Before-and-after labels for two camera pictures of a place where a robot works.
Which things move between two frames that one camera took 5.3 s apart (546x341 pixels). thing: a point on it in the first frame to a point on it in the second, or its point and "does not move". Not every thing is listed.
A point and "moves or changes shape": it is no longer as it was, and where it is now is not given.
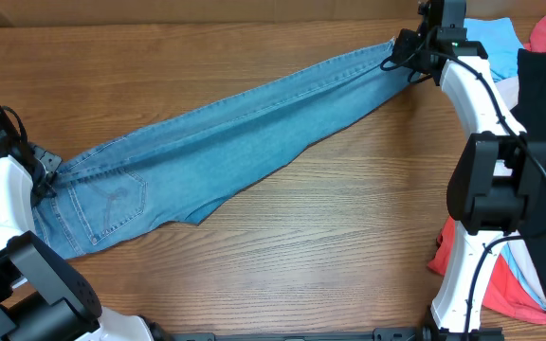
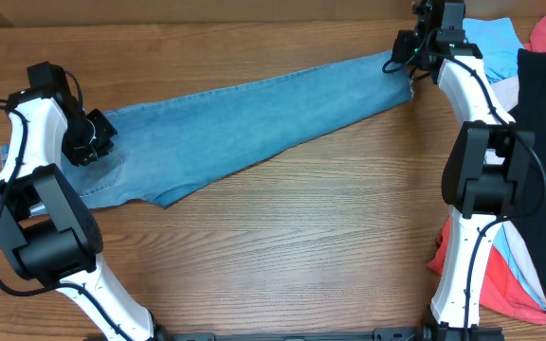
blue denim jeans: [172, 170] moves or changes shape
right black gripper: [404, 41] does not move
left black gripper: [50, 163] to [106, 132]
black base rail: [375, 333] does not move
